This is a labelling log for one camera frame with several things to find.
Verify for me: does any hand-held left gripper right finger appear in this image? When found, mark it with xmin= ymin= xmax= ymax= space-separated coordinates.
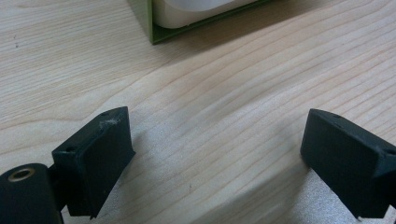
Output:
xmin=300 ymin=108 xmax=396 ymax=219

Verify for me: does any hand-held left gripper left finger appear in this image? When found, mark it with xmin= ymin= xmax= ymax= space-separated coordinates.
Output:
xmin=51 ymin=105 xmax=136 ymax=219

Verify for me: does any white container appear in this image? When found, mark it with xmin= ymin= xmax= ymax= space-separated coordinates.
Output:
xmin=151 ymin=0 xmax=260 ymax=30

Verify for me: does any green tray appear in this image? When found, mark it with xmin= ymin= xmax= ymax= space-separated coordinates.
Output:
xmin=127 ymin=0 xmax=275 ymax=46

